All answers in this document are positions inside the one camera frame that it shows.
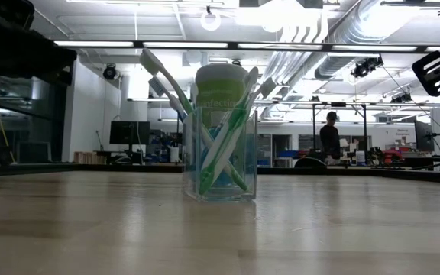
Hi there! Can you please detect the green white toothbrush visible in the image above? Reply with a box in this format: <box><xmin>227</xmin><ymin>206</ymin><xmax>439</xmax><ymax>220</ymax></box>
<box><xmin>198</xmin><ymin>66</ymin><xmax>260</xmax><ymax>196</ymax></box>
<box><xmin>139</xmin><ymin>48</ymin><xmax>249</xmax><ymax>192</ymax></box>
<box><xmin>203</xmin><ymin>77</ymin><xmax>277</xmax><ymax>194</ymax></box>

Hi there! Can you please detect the black ceiling camera cluster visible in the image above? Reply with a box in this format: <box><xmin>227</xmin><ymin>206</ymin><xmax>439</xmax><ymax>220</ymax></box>
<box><xmin>350</xmin><ymin>56</ymin><xmax>384</xmax><ymax>79</ymax></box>

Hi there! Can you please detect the black ceiling spotlight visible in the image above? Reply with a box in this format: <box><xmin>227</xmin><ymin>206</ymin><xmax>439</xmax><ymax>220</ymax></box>
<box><xmin>102</xmin><ymin>63</ymin><xmax>121</xmax><ymax>81</ymax></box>

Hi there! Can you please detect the white wall sign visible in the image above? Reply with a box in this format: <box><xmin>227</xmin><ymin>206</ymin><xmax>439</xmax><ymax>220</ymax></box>
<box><xmin>394</xmin><ymin>127</ymin><xmax>416</xmax><ymax>138</ymax></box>

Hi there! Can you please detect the black overhead light bar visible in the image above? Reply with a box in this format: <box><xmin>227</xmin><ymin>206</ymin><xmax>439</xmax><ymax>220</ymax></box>
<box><xmin>53</xmin><ymin>40</ymin><xmax>440</xmax><ymax>53</ymax></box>

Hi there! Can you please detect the silver ventilation duct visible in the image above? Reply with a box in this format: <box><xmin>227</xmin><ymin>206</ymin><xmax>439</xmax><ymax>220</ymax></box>
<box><xmin>313</xmin><ymin>0</ymin><xmax>400</xmax><ymax>79</ymax></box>

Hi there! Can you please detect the yellow extension cable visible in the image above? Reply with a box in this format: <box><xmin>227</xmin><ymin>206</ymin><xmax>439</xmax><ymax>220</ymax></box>
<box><xmin>0</xmin><ymin>73</ymin><xmax>15</xmax><ymax>164</ymax></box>

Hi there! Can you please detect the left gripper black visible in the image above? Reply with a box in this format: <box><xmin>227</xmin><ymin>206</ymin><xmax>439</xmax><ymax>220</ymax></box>
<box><xmin>0</xmin><ymin>28</ymin><xmax>78</xmax><ymax>87</ymax></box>

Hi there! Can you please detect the person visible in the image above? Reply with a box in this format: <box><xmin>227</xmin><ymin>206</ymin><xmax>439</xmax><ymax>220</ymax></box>
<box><xmin>319</xmin><ymin>111</ymin><xmax>343</xmax><ymax>160</ymax></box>

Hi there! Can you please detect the black chair back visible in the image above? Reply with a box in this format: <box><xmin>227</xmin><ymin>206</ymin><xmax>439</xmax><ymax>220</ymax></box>
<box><xmin>294</xmin><ymin>157</ymin><xmax>328</xmax><ymax>170</ymax></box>

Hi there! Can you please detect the dark grey chair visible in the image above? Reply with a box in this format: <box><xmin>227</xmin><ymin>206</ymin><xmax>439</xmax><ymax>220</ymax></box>
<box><xmin>16</xmin><ymin>141</ymin><xmax>53</xmax><ymax>164</ymax></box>

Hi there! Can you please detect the black aluminium table frame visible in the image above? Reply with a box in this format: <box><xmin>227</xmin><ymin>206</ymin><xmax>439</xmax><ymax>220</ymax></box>
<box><xmin>0</xmin><ymin>162</ymin><xmax>440</xmax><ymax>186</ymax></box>

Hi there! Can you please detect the white ring lamp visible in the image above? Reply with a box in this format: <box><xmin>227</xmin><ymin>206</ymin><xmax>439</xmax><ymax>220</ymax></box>
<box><xmin>199</xmin><ymin>5</ymin><xmax>222</xmax><ymax>32</ymax></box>

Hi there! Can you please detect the clear plastic holder cup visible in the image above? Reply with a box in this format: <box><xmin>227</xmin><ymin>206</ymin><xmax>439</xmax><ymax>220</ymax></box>
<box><xmin>183</xmin><ymin>108</ymin><xmax>258</xmax><ymax>202</ymax></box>

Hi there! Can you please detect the black computer monitor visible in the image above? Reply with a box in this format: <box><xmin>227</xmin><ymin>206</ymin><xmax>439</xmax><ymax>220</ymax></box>
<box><xmin>413</xmin><ymin>120</ymin><xmax>435</xmax><ymax>154</ymax></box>
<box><xmin>108</xmin><ymin>120</ymin><xmax>151</xmax><ymax>154</ymax></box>

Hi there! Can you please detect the wooden crate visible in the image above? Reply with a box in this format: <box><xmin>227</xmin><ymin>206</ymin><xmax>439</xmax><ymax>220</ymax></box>
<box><xmin>73</xmin><ymin>151</ymin><xmax>107</xmax><ymax>164</ymax></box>

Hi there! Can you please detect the green disinfecting wipes canister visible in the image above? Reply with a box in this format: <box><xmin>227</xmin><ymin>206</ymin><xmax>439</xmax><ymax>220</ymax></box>
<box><xmin>194</xmin><ymin>63</ymin><xmax>248</xmax><ymax>169</ymax></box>

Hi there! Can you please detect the red equipment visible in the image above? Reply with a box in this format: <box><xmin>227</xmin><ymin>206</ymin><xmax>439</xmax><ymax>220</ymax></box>
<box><xmin>382</xmin><ymin>149</ymin><xmax>404</xmax><ymax>164</ymax></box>

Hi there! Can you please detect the black background rig frame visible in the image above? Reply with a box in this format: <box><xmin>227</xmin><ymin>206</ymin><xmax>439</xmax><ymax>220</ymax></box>
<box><xmin>310</xmin><ymin>101</ymin><xmax>368</xmax><ymax>163</ymax></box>

